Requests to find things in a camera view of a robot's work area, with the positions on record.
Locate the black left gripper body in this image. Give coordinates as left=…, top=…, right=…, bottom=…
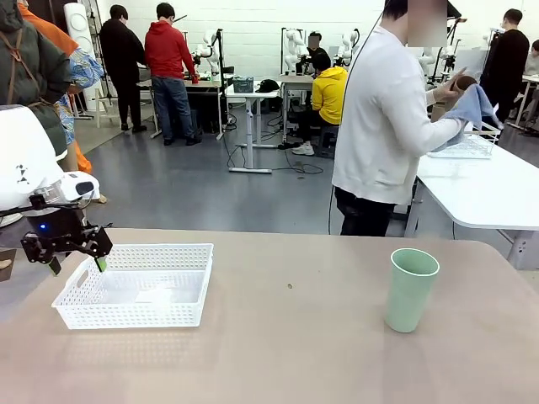
left=24, top=205, right=96, bottom=254

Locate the white perforated plastic basket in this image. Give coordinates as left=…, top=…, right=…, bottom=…
left=51, top=242, right=215, bottom=331

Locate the light green cup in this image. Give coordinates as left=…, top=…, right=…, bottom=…
left=383, top=247, right=440, bottom=333

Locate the blue cloth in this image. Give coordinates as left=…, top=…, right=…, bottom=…
left=429, top=82, right=504, bottom=153

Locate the brown cup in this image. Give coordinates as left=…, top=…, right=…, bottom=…
left=449, top=74, right=479, bottom=93

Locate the person's right forearm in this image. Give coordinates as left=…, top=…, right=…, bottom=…
left=414, top=112, right=464, bottom=152

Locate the person's left hand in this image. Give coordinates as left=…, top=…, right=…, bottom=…
left=433, top=66, right=469, bottom=104

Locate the brown board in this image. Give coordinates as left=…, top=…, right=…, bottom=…
left=0, top=247, right=18, bottom=283

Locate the white round fan base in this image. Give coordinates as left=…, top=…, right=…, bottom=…
left=0, top=209, right=24, bottom=229

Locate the white step stool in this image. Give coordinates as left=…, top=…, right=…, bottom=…
left=94, top=86, right=128, bottom=130

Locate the person in green jacket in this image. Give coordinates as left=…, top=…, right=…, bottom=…
left=0, top=0, right=73, bottom=161

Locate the person in black clothes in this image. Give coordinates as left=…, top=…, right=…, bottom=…
left=99, top=3, right=149, bottom=134

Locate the white height-adjustable desk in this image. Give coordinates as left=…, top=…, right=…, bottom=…
left=225, top=82, right=282, bottom=174

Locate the wooden top desk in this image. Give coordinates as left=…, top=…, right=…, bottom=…
left=136, top=77, right=227, bottom=141

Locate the figure in orange clothes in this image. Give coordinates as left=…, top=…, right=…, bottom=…
left=16, top=0, right=109, bottom=204

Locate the tall white tower fan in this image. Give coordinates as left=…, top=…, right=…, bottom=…
left=62, top=2, right=104, bottom=113

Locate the person in red hoodie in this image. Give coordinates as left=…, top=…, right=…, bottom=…
left=144, top=2, right=200, bottom=147

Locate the green plastic crate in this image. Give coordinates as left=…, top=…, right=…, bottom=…
left=232, top=76, right=255, bottom=95

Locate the brown top desk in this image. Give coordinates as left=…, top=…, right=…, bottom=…
left=279, top=73, right=316, bottom=145

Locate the person in yellow hoodie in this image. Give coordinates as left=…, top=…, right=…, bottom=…
left=292, top=50, right=350, bottom=157

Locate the seated person in dark top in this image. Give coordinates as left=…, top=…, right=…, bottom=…
left=303, top=32, right=334, bottom=77

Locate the person in white sweater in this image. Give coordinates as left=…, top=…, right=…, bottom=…
left=331, top=0, right=468, bottom=237

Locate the white side table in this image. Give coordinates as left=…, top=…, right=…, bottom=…
left=403, top=134, right=539, bottom=271

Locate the black overhead lamp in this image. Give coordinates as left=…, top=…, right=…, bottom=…
left=446, top=0, right=469, bottom=23

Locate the person in grey top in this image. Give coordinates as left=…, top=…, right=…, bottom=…
left=524, top=40, right=539, bottom=77

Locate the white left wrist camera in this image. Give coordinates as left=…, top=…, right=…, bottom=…
left=61, top=171, right=101, bottom=199

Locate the thin black hanging cable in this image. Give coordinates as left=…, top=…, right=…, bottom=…
left=328, top=0, right=397, bottom=235

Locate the white wire dish rack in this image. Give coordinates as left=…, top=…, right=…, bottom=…
left=427, top=121, right=502, bottom=160

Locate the person in black with lanyard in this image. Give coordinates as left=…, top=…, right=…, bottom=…
left=479, top=8, right=531, bottom=124

